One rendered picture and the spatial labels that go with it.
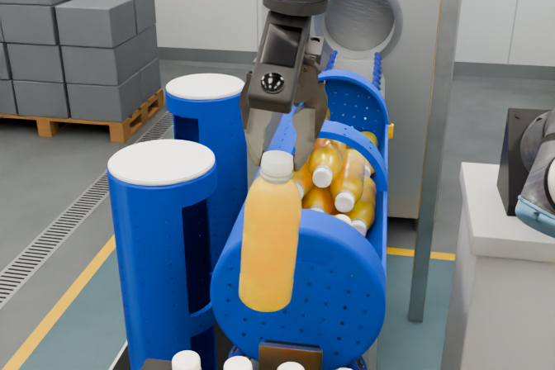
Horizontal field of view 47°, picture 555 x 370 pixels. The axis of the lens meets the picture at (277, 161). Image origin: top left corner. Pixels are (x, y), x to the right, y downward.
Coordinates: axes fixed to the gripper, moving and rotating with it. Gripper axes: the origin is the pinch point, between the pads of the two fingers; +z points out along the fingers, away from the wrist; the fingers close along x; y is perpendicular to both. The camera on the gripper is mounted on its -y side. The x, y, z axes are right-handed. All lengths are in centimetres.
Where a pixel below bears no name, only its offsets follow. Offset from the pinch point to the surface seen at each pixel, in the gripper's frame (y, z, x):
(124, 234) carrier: 61, 65, 41
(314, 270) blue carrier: 10.7, 24.9, -6.7
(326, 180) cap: 44, 29, -7
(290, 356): 4.1, 37.1, -4.9
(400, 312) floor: 144, 152, -50
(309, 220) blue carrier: 14.4, 18.3, -4.9
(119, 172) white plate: 66, 49, 44
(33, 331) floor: 113, 164, 100
